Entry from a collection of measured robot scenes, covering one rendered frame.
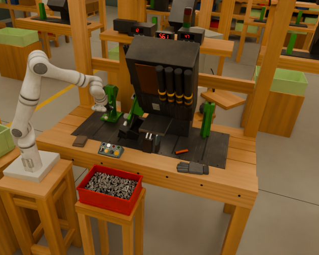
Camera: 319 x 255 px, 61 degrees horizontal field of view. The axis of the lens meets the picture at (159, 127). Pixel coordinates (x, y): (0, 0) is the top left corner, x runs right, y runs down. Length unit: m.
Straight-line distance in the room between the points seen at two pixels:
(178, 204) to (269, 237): 0.84
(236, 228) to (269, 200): 1.12
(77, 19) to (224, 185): 1.54
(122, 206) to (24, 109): 0.71
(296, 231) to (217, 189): 1.30
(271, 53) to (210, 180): 0.89
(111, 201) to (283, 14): 1.46
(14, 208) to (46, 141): 0.46
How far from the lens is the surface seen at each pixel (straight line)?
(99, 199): 1.56
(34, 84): 1.48
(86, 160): 1.89
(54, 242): 2.01
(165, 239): 2.46
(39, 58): 1.36
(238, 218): 1.86
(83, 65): 2.28
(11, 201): 1.89
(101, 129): 2.05
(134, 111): 1.80
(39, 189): 1.72
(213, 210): 2.72
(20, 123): 1.58
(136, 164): 1.72
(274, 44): 1.90
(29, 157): 1.72
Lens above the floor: 2.02
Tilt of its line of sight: 33 degrees down
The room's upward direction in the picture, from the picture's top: 3 degrees clockwise
